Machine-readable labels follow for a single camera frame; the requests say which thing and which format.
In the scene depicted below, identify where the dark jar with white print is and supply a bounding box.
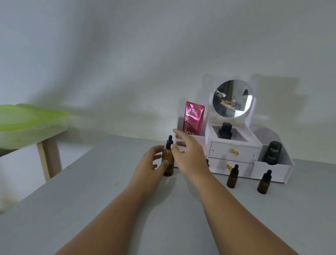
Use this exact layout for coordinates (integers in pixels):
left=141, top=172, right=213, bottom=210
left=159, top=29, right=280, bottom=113
left=262, top=141, right=282, bottom=166

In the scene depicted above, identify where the large amber dropper bottle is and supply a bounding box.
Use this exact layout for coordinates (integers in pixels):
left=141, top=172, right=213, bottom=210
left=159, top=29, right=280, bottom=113
left=161, top=135, right=175, bottom=177

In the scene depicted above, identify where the person's right forearm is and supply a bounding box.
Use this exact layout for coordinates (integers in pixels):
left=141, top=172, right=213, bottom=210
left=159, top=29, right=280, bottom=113
left=187, top=170, right=300, bottom=255

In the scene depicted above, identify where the person's right hand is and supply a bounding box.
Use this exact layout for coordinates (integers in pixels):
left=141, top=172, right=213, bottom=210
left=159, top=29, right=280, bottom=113
left=171, top=129, right=211, bottom=178

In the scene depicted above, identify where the round mirror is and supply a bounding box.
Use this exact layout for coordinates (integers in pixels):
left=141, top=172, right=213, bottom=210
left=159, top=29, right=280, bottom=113
left=212, top=80, right=254, bottom=118

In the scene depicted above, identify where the green sheet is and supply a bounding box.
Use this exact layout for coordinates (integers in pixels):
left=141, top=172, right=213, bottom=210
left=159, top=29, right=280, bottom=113
left=0, top=104, right=70, bottom=133

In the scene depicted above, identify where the person's left hand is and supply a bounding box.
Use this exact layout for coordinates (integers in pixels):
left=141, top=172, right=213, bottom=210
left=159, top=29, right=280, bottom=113
left=128, top=145, right=170, bottom=195

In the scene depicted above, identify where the black square-capped bottle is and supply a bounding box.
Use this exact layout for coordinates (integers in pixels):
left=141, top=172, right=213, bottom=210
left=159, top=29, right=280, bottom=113
left=218, top=122, right=233, bottom=140

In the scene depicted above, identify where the white cosmetic organizer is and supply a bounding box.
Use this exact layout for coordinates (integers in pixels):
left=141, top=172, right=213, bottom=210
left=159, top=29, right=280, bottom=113
left=176, top=76, right=296, bottom=184

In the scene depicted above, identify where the pink sachet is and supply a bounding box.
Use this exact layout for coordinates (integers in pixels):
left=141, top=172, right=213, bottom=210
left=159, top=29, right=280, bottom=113
left=183, top=101, right=206, bottom=136

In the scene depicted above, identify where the white drawer with gold knob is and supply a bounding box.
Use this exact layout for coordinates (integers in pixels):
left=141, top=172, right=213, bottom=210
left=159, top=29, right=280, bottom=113
left=209, top=158, right=254, bottom=177
left=209, top=141, right=260, bottom=164

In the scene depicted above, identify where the person's left forearm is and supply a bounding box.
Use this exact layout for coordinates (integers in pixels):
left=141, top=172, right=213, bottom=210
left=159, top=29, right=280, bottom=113
left=56, top=182, right=153, bottom=255

